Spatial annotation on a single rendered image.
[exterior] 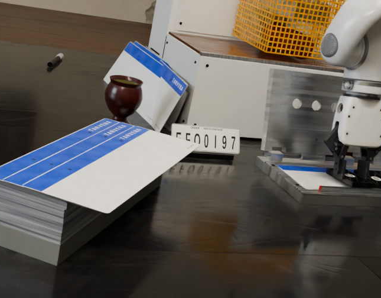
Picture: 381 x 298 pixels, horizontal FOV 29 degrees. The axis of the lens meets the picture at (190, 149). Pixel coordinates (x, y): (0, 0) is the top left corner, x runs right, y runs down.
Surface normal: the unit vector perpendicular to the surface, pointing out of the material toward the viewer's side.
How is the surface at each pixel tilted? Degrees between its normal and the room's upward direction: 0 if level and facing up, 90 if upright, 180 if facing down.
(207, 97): 90
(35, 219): 90
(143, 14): 91
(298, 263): 0
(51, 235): 90
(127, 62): 63
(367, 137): 77
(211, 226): 0
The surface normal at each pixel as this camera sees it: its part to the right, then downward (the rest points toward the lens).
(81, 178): 0.19, -0.93
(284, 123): 0.39, 0.11
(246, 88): 0.35, 0.35
